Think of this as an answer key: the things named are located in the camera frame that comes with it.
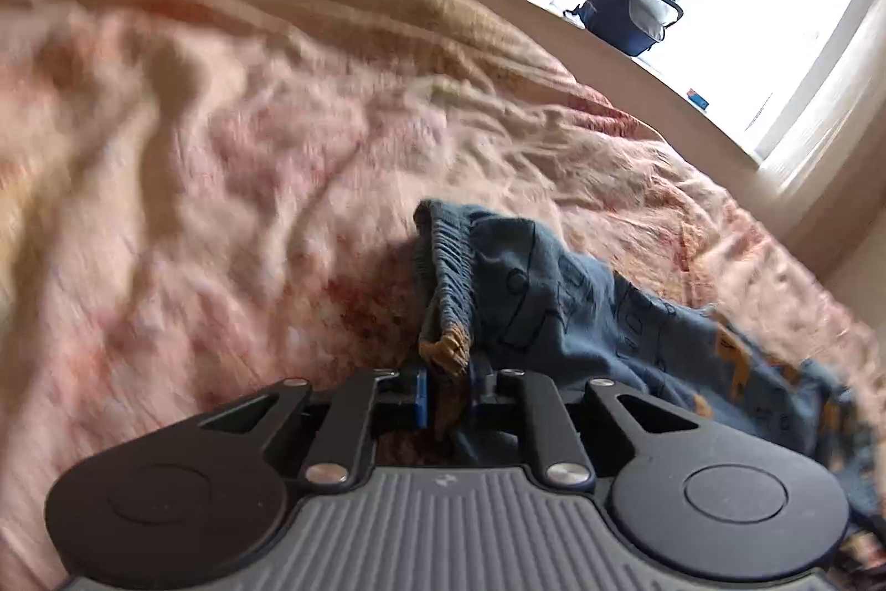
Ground blue printed pants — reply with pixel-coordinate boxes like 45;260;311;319
413;199;886;564

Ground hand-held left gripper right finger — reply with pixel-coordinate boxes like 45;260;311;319
468;357;702;488

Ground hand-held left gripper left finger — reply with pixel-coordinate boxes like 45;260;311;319
197;367;428;488

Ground dark blue backpack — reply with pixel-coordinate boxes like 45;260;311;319
564;0;685;58

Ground pink floral bed blanket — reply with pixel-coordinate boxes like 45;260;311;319
0;0;886;591

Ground cream curtain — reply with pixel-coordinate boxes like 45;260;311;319
758;0;886;263

